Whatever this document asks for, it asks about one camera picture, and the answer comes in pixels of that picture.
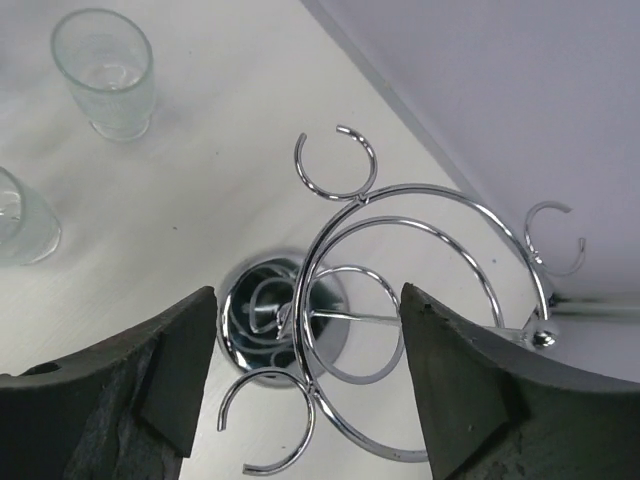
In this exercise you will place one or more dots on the chrome wine glass rack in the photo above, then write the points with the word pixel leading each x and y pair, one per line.
pixel 266 209

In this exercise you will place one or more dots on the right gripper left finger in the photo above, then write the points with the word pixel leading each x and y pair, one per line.
pixel 124 408

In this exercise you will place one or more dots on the clear patterned wine glass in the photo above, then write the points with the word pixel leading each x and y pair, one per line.
pixel 30 231

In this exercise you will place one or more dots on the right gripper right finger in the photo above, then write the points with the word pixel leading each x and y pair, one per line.
pixel 490 409

